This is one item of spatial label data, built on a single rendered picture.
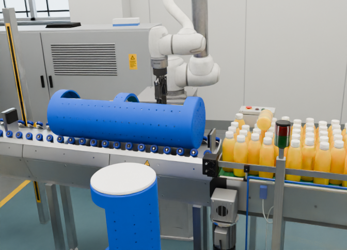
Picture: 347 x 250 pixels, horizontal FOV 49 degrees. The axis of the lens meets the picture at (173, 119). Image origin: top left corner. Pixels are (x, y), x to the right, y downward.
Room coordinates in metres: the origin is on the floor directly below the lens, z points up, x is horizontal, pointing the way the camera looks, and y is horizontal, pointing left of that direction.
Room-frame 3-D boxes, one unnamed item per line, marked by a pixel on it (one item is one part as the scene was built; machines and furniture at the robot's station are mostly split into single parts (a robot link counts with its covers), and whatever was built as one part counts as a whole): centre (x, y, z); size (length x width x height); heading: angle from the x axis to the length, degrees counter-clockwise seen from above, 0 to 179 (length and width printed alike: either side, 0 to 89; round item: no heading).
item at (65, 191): (2.34, 0.76, 0.31); 0.06 x 0.06 x 0.63; 71
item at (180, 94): (2.57, 0.01, 1.10); 0.22 x 0.18 x 0.06; 89
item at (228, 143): (1.77, -0.27, 0.99); 0.07 x 0.07 x 0.19
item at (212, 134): (1.93, -0.20, 0.99); 0.10 x 0.02 x 0.12; 161
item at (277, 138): (1.46, -0.44, 1.18); 0.06 x 0.06 x 0.05
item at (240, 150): (1.71, -0.32, 0.99); 0.07 x 0.07 x 0.19
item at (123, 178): (1.47, 0.22, 1.03); 0.28 x 0.28 x 0.01
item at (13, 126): (2.37, 1.05, 1.00); 0.10 x 0.04 x 0.15; 161
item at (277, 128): (1.46, -0.44, 1.23); 0.06 x 0.06 x 0.04
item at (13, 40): (2.73, 1.10, 0.85); 0.06 x 0.06 x 1.70; 71
